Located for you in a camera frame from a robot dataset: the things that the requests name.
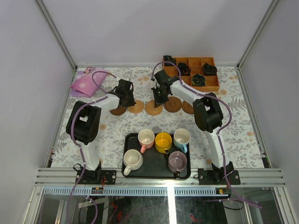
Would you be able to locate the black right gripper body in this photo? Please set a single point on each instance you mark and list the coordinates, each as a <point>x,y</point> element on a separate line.
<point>159,95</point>

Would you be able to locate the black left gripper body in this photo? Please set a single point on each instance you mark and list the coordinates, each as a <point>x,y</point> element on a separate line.
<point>127,100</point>

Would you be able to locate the woven rattan coaster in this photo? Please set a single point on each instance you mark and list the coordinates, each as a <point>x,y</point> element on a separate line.
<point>137,107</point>
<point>151,109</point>

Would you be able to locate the dark brown wooden coaster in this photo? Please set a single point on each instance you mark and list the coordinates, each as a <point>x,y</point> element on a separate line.
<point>174,104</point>

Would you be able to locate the light blue ceramic cup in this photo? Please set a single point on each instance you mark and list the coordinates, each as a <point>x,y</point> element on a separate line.
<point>181,139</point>

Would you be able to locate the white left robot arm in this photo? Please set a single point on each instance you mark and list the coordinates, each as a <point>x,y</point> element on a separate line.
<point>84,121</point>

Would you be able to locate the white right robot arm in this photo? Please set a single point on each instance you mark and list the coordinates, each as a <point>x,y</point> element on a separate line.
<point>207,111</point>

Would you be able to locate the pink ceramic cup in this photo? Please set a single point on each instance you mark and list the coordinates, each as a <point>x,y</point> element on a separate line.
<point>146,138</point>

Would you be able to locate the yellow ceramic cup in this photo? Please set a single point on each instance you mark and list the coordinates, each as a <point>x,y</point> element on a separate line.
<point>163,142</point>

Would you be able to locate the cream white ceramic cup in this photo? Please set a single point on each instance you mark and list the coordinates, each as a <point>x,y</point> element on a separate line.
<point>132,160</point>

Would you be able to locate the purple ceramic cup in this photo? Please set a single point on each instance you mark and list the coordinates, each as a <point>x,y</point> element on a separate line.
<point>177,162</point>

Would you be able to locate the rolled dark sock with orange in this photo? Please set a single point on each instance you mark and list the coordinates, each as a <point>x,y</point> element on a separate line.
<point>184,69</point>

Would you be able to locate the rolled dark sock top-left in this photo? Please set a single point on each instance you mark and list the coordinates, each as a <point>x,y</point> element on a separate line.
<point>169,60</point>

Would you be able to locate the rolled dark green sock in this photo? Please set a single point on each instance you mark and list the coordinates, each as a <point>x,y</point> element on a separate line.
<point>198,80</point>

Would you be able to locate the pink folded cloth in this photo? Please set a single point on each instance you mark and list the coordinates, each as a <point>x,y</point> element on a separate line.
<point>84,85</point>

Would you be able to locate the orange wooden divider box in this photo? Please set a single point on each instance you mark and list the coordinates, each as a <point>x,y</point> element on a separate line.
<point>195,64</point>

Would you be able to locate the rolled dark sock right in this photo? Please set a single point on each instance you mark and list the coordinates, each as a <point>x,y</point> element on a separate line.
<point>209,70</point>

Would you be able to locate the black plastic tray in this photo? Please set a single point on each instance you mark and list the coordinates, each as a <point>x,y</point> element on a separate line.
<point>155,164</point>

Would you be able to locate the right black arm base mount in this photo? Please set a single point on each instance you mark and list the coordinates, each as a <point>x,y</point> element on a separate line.
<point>216,176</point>

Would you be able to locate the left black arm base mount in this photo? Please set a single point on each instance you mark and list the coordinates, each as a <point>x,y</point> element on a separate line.
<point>99,177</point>

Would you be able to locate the blue slotted cable duct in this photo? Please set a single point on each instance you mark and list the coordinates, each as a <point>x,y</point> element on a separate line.
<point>132,191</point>

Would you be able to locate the aluminium front rail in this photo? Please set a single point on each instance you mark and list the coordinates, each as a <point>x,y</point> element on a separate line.
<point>192,177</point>

